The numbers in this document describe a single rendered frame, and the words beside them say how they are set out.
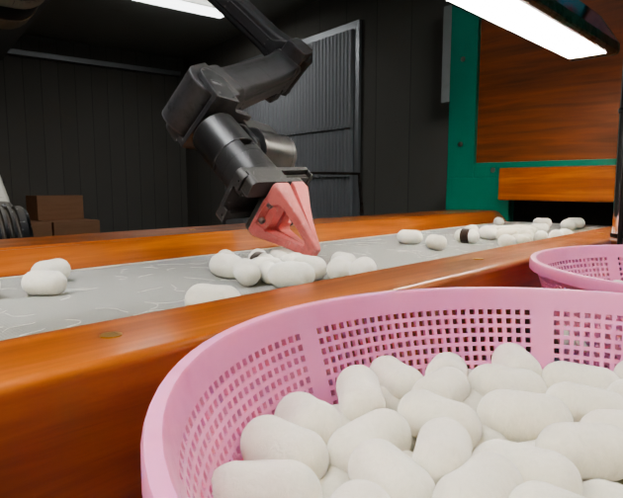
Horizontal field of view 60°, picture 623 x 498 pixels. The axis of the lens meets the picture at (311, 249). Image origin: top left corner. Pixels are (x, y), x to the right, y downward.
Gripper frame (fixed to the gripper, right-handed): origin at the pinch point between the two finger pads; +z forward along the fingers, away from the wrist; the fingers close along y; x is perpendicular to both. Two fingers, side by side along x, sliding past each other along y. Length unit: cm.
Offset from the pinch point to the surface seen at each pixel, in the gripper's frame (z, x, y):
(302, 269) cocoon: 5.8, -4.8, -9.3
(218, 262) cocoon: -1.1, 1.0, -10.6
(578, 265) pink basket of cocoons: 17.7, -13.7, 9.6
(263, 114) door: -376, 211, 383
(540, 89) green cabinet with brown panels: -22, -14, 82
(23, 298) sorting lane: -3.4, 4.3, -25.5
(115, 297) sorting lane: 0.3, 1.5, -20.8
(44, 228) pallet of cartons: -410, 397, 190
